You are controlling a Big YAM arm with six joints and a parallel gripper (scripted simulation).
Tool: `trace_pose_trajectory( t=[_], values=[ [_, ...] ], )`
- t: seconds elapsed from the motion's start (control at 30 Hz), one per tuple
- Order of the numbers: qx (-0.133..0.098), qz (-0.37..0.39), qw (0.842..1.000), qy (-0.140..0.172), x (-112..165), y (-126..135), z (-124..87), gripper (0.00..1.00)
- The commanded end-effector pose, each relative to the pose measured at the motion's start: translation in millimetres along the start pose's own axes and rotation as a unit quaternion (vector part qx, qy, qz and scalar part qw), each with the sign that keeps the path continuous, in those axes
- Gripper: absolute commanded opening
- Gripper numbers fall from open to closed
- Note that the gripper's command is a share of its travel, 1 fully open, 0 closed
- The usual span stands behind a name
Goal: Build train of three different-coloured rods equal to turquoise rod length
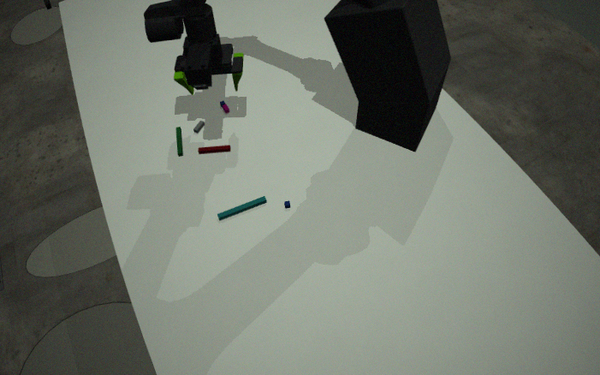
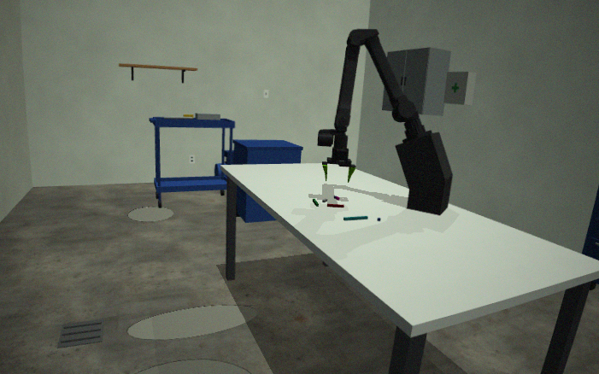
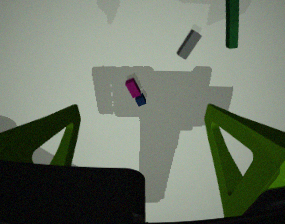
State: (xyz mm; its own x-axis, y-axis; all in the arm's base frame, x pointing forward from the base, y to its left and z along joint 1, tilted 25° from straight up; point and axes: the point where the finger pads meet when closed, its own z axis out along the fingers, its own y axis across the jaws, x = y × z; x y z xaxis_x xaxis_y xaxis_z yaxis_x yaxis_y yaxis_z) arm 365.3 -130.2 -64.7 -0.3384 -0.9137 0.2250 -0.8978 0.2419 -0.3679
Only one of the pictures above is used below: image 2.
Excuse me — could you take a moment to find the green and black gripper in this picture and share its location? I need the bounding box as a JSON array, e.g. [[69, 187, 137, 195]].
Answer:
[[322, 146, 355, 182]]

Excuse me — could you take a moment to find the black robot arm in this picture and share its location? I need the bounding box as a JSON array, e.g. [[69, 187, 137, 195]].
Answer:
[[318, 29, 432, 166]]

